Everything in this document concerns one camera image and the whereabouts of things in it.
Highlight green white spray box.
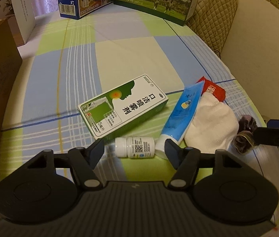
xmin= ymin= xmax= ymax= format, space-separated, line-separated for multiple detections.
xmin=78 ymin=74 xmax=168 ymax=140

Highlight blue hand cream tube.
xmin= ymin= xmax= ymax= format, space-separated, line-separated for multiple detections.
xmin=155 ymin=81 xmax=204 ymax=159

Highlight dark velvet scrunchie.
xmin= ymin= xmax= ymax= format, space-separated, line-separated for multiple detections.
xmin=231 ymin=115 xmax=258 ymax=155

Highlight red snack packet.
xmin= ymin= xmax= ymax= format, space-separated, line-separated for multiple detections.
xmin=197 ymin=76 xmax=226 ymax=102

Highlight white cloth pouch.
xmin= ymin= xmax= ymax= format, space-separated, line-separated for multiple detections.
xmin=184 ymin=92 xmax=239 ymax=153

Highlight quilted beige chair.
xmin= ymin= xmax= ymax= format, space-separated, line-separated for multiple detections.
xmin=186 ymin=0 xmax=239 ymax=56

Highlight white pill bottle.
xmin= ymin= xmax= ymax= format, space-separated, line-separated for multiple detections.
xmin=114 ymin=136 xmax=155 ymax=159

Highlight checkered tablecloth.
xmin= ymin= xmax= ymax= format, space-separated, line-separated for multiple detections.
xmin=0 ymin=4 xmax=279 ymax=228

